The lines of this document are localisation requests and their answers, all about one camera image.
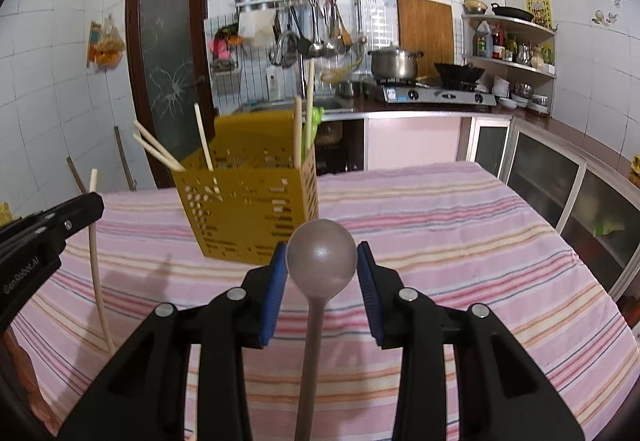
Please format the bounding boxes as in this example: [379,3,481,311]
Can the corner shelf rack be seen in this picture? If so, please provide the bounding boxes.
[461,0,556,116]

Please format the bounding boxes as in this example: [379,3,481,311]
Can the pink striped tablecloth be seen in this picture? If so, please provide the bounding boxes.
[12,162,639,440]

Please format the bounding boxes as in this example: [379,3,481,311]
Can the black wok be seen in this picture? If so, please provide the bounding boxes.
[434,63,485,91]

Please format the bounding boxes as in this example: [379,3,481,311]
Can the yellow perforated utensil basket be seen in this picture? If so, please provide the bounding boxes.
[172,110,319,265]

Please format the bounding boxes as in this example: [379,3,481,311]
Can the dark wooden glass door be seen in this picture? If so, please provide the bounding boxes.
[125,0,217,161]

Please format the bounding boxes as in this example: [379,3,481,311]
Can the gas stove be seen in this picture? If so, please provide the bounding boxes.
[369,82,497,109]

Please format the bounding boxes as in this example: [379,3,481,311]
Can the hanging plastic bag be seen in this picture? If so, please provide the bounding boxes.
[86,14,126,71]

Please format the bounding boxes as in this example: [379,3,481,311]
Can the steel sink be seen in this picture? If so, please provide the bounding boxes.
[234,96,356,116]

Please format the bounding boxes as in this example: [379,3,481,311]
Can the yellow wall poster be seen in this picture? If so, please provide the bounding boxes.
[525,0,554,30]

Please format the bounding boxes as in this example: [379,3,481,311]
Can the wooden cutting board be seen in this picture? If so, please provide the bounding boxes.
[397,0,454,80]

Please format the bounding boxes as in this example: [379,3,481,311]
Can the grey plastic spoon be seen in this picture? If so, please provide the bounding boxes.
[285,219,357,440]

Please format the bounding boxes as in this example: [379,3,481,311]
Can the green handled fork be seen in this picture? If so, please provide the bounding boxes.
[302,106,324,158]

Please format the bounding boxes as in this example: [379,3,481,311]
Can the steel cooking pot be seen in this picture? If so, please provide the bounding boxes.
[368,46,424,80]

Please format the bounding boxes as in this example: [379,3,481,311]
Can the wooden chopstick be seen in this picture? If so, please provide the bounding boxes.
[134,135,184,172]
[193,102,214,172]
[293,97,303,169]
[88,167,117,356]
[134,120,181,165]
[305,58,316,158]

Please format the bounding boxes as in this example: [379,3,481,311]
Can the wall utensil rack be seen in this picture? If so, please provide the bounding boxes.
[204,0,367,109]

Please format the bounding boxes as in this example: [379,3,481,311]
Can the kitchen counter cabinets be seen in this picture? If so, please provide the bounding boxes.
[318,110,639,299]

